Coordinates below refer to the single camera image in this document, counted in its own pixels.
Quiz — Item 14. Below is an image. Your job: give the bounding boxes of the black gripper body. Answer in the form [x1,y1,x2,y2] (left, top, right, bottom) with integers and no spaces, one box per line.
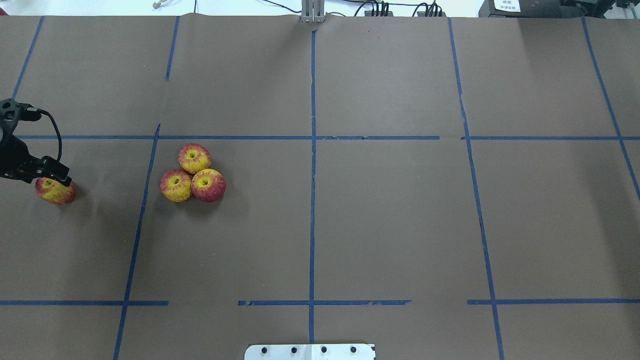
[0,136,41,183]

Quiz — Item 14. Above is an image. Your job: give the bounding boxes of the lone red yellow apple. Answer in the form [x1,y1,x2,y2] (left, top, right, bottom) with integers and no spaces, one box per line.
[35,177,77,205]

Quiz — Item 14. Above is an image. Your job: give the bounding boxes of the red yellow apple beside tape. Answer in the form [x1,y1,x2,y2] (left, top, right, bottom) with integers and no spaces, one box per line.
[158,170,193,203]

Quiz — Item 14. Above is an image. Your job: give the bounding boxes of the red yellow apple far front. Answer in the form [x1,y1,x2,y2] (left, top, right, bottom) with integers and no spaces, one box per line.
[178,143,212,175]

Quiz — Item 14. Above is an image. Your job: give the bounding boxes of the black device with label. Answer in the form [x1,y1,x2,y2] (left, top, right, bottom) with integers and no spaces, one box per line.
[478,0,617,19]

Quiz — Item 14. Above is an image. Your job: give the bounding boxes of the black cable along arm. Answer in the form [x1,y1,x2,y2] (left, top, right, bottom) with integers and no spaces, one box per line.
[39,109,64,163]

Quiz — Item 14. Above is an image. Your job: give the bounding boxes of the red yellow apple near pedestal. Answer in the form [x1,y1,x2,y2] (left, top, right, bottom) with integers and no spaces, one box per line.
[190,168,227,203]

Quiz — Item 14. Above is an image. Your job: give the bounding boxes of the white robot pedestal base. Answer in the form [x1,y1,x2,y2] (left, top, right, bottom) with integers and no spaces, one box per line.
[244,343,377,360]

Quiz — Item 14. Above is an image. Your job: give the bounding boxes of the silver aluminium frame post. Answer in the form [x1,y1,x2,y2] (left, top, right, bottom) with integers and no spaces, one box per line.
[300,0,326,24]

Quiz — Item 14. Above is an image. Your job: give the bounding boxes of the black cables on table edge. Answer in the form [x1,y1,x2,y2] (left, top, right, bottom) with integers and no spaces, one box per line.
[260,0,446,18]

